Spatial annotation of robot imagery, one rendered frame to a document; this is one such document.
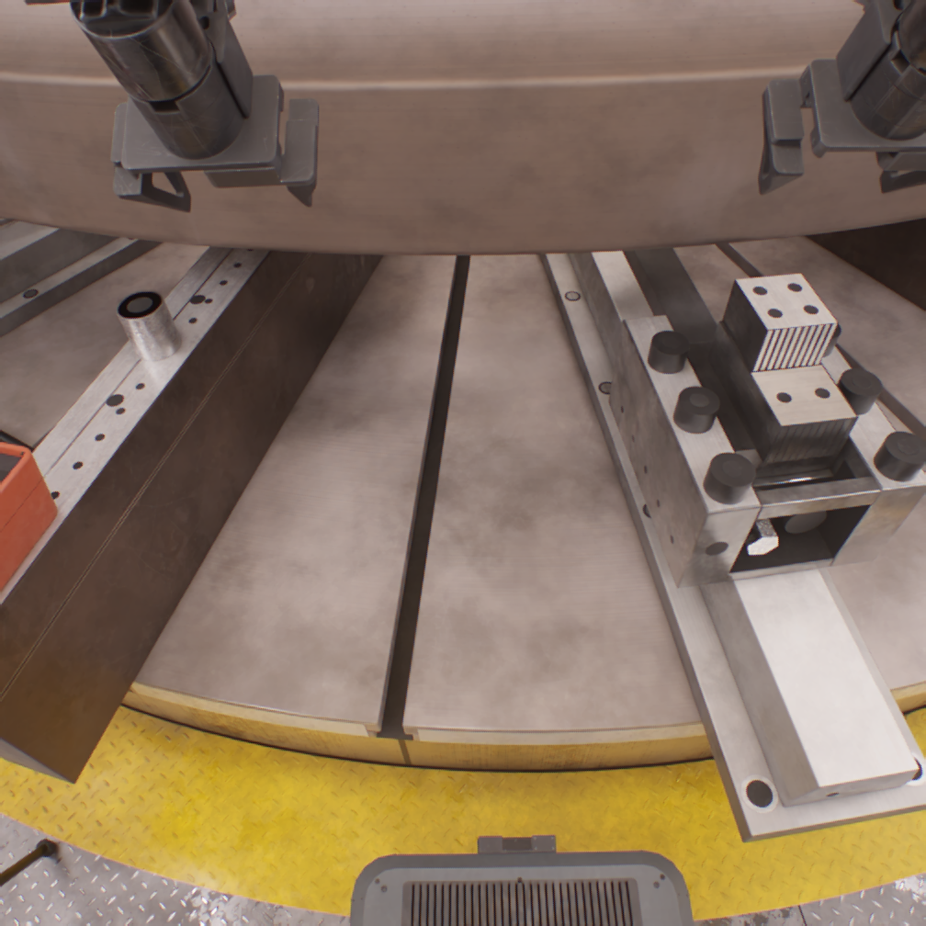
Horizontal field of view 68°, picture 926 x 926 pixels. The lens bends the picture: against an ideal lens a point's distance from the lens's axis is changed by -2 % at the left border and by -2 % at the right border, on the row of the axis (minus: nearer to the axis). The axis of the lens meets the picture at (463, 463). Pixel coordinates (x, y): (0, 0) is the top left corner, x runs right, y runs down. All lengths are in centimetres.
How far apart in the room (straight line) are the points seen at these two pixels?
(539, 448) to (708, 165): 71
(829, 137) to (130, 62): 41
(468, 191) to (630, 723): 89
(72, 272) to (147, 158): 183
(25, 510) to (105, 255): 137
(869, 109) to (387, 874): 114
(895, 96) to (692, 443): 69
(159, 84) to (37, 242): 190
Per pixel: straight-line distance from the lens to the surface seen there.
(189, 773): 166
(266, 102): 52
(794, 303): 116
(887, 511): 123
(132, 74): 46
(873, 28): 53
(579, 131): 106
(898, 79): 52
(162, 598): 140
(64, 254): 236
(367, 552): 141
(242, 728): 156
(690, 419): 111
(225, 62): 48
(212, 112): 49
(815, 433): 112
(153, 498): 131
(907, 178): 63
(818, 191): 125
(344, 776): 157
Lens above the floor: 148
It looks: 50 degrees down
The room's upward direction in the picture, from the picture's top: 3 degrees counter-clockwise
